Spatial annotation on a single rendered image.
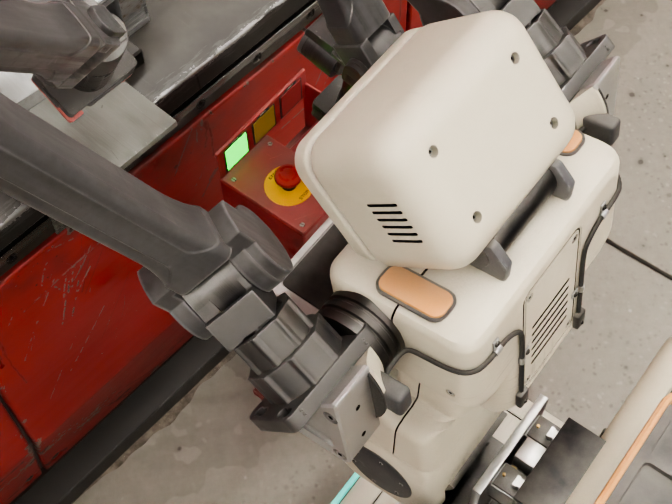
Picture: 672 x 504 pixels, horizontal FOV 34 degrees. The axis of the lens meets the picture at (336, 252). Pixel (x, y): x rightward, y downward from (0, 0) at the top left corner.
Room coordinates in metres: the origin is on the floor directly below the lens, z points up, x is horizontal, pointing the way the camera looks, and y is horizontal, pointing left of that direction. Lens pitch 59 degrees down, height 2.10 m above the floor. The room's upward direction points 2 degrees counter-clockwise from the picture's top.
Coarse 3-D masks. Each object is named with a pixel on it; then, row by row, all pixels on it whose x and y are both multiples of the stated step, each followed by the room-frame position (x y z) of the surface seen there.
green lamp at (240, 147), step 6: (240, 138) 0.97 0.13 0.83; (246, 138) 0.98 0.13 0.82; (234, 144) 0.96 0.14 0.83; (240, 144) 0.97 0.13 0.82; (246, 144) 0.98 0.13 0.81; (228, 150) 0.95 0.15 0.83; (234, 150) 0.96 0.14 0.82; (240, 150) 0.96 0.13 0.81; (246, 150) 0.97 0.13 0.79; (228, 156) 0.95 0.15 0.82; (234, 156) 0.95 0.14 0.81; (240, 156) 0.96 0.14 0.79; (228, 162) 0.94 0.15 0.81; (234, 162) 0.95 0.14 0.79; (228, 168) 0.94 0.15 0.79
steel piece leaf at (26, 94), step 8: (0, 72) 0.95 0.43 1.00; (8, 72) 0.95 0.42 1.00; (0, 80) 0.94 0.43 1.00; (8, 80) 0.94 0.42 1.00; (16, 80) 0.94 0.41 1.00; (24, 80) 0.94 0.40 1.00; (0, 88) 0.93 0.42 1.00; (8, 88) 0.93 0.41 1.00; (16, 88) 0.93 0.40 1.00; (24, 88) 0.93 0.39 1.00; (32, 88) 0.93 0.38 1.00; (8, 96) 0.91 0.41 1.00; (16, 96) 0.91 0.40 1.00; (24, 96) 0.91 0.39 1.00; (32, 96) 0.90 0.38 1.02; (40, 96) 0.91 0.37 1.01; (24, 104) 0.89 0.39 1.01; (32, 104) 0.90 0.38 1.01
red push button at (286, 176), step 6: (282, 168) 0.93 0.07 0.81; (288, 168) 0.93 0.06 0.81; (294, 168) 0.93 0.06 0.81; (276, 174) 0.92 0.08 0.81; (282, 174) 0.92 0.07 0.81; (288, 174) 0.92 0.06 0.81; (294, 174) 0.92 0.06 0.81; (276, 180) 0.91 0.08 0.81; (282, 180) 0.91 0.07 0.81; (288, 180) 0.91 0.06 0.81; (294, 180) 0.91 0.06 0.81; (300, 180) 0.91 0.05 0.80; (282, 186) 0.90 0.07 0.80; (288, 186) 0.90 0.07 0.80; (294, 186) 0.90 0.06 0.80
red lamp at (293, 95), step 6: (294, 84) 1.06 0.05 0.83; (300, 84) 1.07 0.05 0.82; (288, 90) 1.05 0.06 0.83; (294, 90) 1.06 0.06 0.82; (300, 90) 1.07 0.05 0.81; (282, 96) 1.04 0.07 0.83; (288, 96) 1.05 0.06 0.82; (294, 96) 1.06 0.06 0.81; (300, 96) 1.07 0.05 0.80; (282, 102) 1.04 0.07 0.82; (288, 102) 1.05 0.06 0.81; (294, 102) 1.06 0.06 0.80; (282, 108) 1.04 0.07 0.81; (288, 108) 1.05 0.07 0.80; (282, 114) 1.04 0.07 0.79
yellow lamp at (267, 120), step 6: (270, 108) 1.02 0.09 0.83; (264, 114) 1.01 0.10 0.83; (270, 114) 1.02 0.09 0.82; (258, 120) 1.00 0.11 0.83; (264, 120) 1.01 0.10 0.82; (270, 120) 1.02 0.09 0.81; (258, 126) 1.00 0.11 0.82; (264, 126) 1.01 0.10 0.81; (270, 126) 1.02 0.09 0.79; (258, 132) 1.00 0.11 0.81; (264, 132) 1.01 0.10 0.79; (258, 138) 0.99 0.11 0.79
